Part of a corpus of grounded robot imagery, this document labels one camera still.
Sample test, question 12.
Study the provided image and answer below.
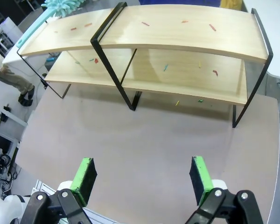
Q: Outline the grey workbench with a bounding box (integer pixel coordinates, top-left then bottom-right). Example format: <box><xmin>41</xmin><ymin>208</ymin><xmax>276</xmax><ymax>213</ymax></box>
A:
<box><xmin>0</xmin><ymin>102</ymin><xmax>28</xmax><ymax>150</ymax></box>

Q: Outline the orange hanging garment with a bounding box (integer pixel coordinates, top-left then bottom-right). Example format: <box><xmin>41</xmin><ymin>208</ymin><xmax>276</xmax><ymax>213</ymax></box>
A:
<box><xmin>220</xmin><ymin>0</ymin><xmax>243</xmax><ymax>13</ymax></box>

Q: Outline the two-tier wooden shelf black frame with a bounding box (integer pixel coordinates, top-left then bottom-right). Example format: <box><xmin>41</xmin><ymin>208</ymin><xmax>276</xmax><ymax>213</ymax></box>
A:
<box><xmin>16</xmin><ymin>1</ymin><xmax>274</xmax><ymax>129</ymax></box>

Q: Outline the teal fluffy duster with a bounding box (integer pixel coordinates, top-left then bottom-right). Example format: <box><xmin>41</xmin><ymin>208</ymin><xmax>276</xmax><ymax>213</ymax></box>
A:
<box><xmin>17</xmin><ymin>0</ymin><xmax>85</xmax><ymax>48</ymax></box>

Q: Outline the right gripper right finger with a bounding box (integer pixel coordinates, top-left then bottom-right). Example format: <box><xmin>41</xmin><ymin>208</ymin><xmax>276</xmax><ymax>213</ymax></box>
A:
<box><xmin>186</xmin><ymin>156</ymin><xmax>264</xmax><ymax>224</ymax></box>

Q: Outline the person in khaki trousers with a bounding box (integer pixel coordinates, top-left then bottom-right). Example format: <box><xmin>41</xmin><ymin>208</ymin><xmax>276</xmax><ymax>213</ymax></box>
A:
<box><xmin>0</xmin><ymin>64</ymin><xmax>35</xmax><ymax>107</ymax></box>

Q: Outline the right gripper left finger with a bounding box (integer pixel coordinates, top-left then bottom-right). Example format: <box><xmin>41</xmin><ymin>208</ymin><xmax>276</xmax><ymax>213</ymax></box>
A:
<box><xmin>21</xmin><ymin>158</ymin><xmax>98</xmax><ymax>224</ymax></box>

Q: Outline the aluminium mounting frame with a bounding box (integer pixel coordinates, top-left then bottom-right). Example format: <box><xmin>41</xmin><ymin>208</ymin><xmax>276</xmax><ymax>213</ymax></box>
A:
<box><xmin>32</xmin><ymin>179</ymin><xmax>58</xmax><ymax>196</ymax></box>

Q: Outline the white side table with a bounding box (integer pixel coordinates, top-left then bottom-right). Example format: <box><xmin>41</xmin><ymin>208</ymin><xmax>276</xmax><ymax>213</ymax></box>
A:
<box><xmin>2</xmin><ymin>35</ymin><xmax>49</xmax><ymax>70</ymax></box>

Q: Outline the black cable bundle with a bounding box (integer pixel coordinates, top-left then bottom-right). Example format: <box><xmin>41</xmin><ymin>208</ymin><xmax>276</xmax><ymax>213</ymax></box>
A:
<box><xmin>0</xmin><ymin>150</ymin><xmax>21</xmax><ymax>187</ymax></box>

